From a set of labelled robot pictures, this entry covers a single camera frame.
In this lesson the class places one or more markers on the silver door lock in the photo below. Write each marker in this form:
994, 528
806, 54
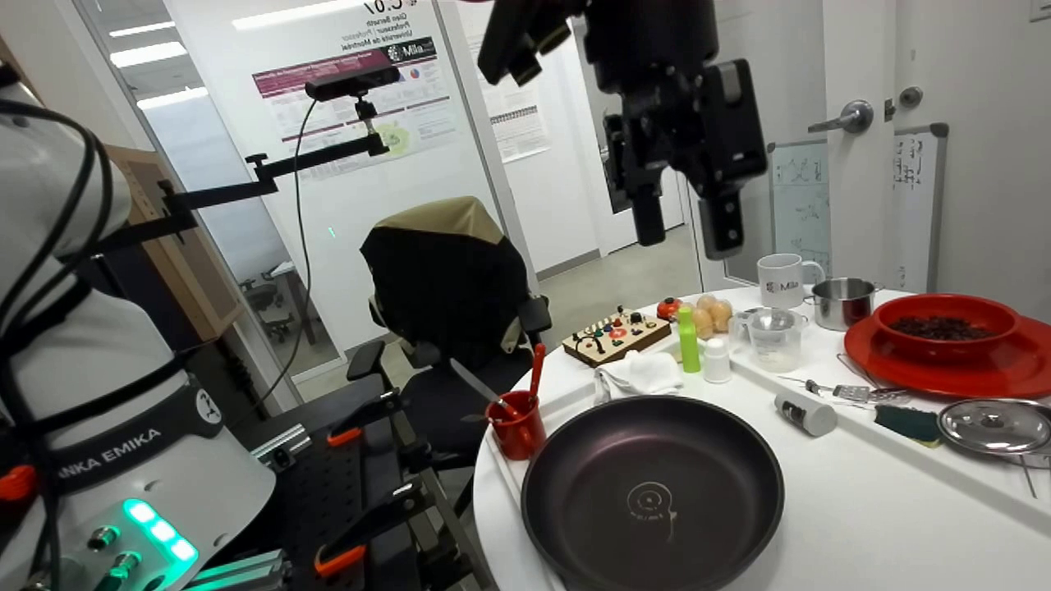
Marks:
908, 99

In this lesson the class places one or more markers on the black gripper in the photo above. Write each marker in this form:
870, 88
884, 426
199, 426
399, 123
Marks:
651, 42

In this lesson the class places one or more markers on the red spoon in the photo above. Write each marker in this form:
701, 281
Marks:
535, 371

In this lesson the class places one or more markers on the pale green bar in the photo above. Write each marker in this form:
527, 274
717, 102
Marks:
233, 573

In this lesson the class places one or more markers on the red bowl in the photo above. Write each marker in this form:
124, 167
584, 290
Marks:
891, 318

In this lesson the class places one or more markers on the small white bottle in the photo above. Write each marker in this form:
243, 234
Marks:
717, 363

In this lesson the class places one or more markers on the silver fork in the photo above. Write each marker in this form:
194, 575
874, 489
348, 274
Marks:
477, 384

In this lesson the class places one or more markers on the shiny steel bowl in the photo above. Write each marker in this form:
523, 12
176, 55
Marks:
765, 318

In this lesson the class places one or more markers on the wooden cabinet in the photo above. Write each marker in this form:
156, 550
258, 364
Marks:
186, 274

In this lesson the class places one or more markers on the red plate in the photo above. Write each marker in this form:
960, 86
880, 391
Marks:
953, 376

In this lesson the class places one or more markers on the black frying pan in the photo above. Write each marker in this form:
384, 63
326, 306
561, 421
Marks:
613, 514

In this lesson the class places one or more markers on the orange clip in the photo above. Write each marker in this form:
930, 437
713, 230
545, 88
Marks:
16, 479

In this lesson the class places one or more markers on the clear plastic cup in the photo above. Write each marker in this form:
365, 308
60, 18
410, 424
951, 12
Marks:
776, 356

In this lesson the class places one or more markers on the black chair with tan top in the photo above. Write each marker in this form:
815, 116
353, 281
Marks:
439, 283

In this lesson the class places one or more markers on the small red toy tomato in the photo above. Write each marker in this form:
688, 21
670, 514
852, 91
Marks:
667, 308

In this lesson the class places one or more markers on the small metal utensil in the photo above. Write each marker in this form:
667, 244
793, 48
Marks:
843, 389

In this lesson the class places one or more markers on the black robot workbench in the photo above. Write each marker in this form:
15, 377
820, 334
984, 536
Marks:
296, 504

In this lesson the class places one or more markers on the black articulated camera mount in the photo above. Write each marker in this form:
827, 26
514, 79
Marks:
307, 163

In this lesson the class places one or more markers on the white paper notice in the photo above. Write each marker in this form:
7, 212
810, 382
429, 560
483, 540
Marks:
520, 133

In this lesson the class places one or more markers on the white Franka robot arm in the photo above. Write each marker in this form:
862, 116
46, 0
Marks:
98, 363

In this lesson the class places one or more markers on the grey cylinder shaker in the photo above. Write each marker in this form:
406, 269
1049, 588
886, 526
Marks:
810, 413

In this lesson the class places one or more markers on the dark green sponge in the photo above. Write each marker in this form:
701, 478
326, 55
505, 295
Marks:
905, 421

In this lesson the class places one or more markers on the steel cup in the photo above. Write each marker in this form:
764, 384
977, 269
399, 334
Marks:
843, 306

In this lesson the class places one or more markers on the crumpled white cloth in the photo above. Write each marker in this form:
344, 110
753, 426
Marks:
656, 377

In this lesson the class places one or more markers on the toy sushi board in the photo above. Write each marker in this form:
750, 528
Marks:
613, 339

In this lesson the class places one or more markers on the white mug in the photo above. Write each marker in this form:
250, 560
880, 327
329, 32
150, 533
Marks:
783, 283

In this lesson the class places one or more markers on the small leaning whiteboard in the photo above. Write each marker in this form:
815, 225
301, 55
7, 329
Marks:
799, 199
915, 209

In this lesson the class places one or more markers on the bread roll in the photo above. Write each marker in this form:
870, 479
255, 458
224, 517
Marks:
721, 314
701, 324

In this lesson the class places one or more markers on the black stereo camera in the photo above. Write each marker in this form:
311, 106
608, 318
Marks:
348, 82

